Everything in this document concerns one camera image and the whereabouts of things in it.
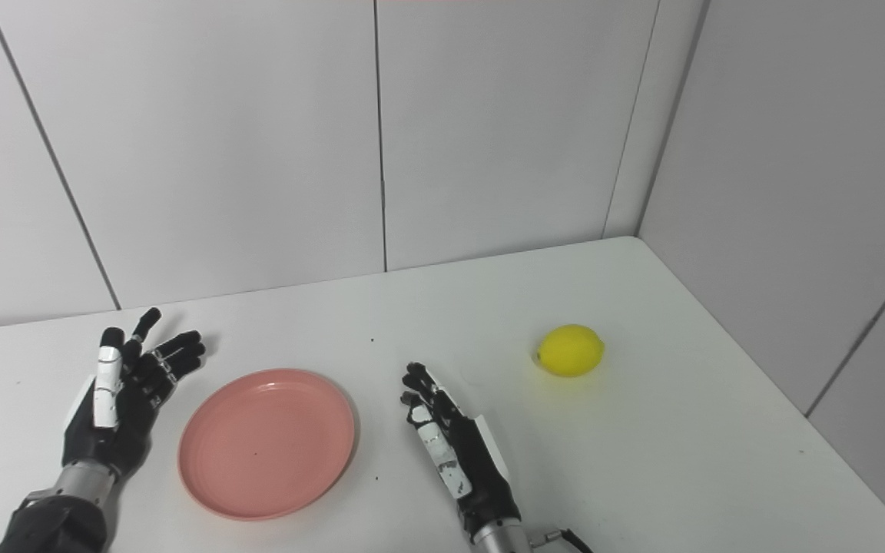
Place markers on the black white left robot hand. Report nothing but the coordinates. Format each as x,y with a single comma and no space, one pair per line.
116,430

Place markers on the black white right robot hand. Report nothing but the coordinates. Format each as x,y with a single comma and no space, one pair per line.
473,461

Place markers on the yellow lemon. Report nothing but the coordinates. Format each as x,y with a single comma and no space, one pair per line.
569,351

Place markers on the pink round plate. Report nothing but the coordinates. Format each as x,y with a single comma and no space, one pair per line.
266,445

